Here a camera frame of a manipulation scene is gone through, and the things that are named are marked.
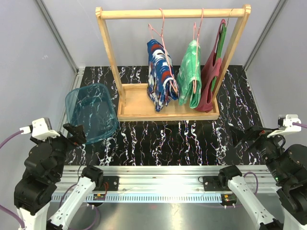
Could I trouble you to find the translucent blue plastic bin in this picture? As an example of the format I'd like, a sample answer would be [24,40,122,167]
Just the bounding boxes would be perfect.
[65,83,118,144]

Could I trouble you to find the blue patterned trousers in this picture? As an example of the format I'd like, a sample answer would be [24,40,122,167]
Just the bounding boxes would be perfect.
[147,39,179,112]

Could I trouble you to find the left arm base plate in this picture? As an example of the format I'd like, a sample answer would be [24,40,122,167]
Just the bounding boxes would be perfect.
[94,176,119,192]

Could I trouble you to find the aluminium mounting rail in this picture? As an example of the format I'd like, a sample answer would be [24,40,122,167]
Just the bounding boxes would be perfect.
[52,165,278,203]

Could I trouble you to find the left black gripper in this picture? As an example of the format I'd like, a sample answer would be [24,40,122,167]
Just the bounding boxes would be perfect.
[31,122,86,179]

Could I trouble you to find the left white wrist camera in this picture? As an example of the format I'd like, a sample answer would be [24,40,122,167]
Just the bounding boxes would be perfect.
[19,117,60,141]

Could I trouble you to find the wooden clothes rack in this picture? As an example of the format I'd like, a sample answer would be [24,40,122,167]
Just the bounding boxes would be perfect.
[95,4,251,121]

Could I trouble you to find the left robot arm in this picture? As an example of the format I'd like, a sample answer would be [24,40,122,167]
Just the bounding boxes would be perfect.
[14,118,104,230]

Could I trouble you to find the green patterned trousers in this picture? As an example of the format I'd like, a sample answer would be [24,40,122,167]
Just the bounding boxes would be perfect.
[177,40,202,109]

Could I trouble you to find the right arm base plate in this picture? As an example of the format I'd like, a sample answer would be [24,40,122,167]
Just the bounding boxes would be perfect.
[198,176,225,192]

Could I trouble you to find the pink wire hanger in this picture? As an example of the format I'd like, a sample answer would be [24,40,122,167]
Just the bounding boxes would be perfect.
[193,8,204,94]
[148,8,178,93]

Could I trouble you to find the black marbled table mat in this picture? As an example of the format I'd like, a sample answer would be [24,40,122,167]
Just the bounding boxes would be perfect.
[65,65,261,166]

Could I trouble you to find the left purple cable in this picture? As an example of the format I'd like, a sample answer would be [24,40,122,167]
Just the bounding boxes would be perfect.
[0,131,24,149]

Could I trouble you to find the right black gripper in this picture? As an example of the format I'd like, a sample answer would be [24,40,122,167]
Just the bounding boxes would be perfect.
[229,124,289,183]

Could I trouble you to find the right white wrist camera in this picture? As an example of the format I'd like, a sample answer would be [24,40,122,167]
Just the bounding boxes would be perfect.
[267,114,302,138]

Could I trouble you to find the maroon garment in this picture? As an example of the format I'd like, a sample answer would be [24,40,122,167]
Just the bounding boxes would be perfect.
[195,19,226,112]

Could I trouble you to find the green hanger with metal hook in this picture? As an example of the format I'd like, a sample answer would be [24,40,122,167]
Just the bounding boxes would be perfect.
[210,8,235,92]

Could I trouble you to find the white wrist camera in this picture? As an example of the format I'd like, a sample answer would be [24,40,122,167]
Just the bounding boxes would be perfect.
[19,117,60,141]
[267,114,302,138]

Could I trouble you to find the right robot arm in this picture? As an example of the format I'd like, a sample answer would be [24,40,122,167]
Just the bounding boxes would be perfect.
[217,126,307,230]

